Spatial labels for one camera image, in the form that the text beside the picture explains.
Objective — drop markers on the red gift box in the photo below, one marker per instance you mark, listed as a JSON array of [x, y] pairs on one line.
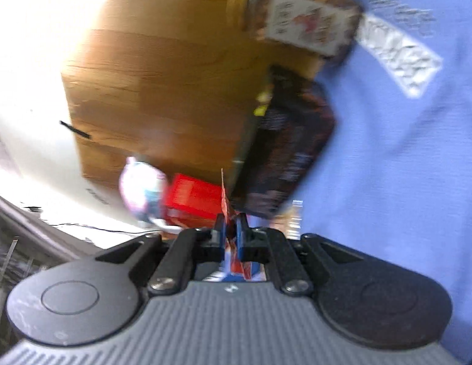
[[190, 197]]

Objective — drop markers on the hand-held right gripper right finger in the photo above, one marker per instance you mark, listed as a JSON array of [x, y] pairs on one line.
[[241, 235]]

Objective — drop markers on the large wooden board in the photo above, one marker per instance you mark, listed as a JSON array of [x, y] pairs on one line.
[[163, 83]]

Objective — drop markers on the short black tape strip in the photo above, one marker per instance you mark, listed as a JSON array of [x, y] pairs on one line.
[[74, 129]]

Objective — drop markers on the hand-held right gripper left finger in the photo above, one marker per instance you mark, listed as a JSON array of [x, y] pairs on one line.
[[220, 232]]

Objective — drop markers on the black cardboard box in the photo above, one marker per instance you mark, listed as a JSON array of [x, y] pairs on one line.
[[289, 140]]

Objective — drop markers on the pink and blue plush toy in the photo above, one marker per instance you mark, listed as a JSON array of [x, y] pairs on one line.
[[140, 186]]

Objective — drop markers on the clear nut jar gold lid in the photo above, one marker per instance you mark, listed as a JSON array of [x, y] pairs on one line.
[[304, 22]]

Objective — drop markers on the red snack packet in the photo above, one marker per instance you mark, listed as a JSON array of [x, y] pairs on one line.
[[230, 213]]

